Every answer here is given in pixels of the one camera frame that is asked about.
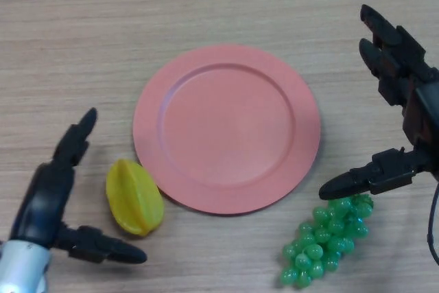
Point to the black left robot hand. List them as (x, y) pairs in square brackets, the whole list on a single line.
[(44, 200)]

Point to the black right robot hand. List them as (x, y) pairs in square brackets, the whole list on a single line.
[(420, 111)]

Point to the yellow starfruit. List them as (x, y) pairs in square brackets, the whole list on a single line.
[(133, 200)]

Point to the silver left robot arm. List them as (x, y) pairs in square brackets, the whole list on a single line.
[(20, 265)]

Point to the pink round plate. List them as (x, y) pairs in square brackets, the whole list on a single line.
[(226, 128)]

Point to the green grape bunch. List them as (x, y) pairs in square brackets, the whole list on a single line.
[(319, 248)]

